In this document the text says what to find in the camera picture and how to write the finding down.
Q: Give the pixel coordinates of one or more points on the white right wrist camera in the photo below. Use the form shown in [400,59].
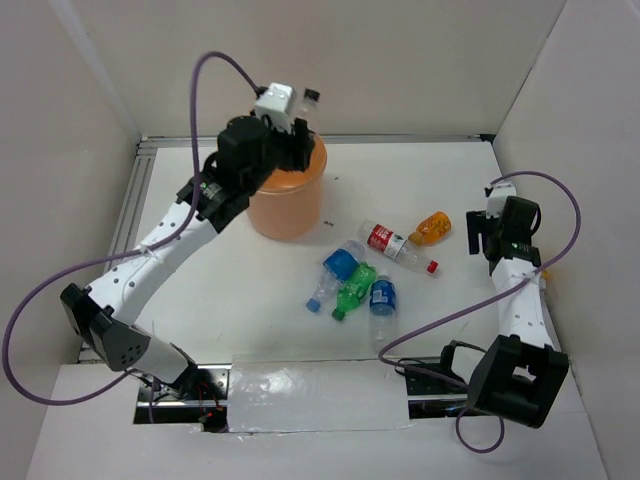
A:
[497,195]

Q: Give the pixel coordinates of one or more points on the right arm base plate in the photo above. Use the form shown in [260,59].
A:
[430,398]

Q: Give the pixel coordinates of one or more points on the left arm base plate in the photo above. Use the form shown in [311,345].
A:
[205,406]

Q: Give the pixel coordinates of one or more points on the black cap clear bottle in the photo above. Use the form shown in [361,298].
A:
[308,106]

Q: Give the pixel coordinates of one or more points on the green plastic bottle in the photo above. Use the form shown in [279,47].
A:
[351,295]

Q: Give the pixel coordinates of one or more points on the blue label bottle white cap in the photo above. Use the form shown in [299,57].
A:
[382,311]

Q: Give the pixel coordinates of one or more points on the yellow cap clear bottle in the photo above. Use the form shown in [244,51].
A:
[544,280]

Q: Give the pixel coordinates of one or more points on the orange plastic bin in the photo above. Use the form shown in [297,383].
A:
[289,203]

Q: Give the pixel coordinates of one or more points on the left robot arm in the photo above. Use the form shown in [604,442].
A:
[105,312]

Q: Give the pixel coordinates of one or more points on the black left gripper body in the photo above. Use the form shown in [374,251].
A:
[277,158]

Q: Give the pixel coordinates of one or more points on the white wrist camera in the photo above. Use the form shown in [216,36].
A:
[497,195]
[275,106]

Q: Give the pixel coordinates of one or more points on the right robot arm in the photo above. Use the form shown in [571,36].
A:
[519,376]

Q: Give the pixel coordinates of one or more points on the orange juice bottle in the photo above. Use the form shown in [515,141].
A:
[431,230]

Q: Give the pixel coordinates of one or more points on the red label clear water bottle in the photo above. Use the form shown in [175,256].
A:
[395,247]

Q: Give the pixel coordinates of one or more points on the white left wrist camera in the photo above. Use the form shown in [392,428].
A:
[275,106]

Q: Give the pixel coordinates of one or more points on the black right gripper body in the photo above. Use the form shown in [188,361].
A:
[497,233]

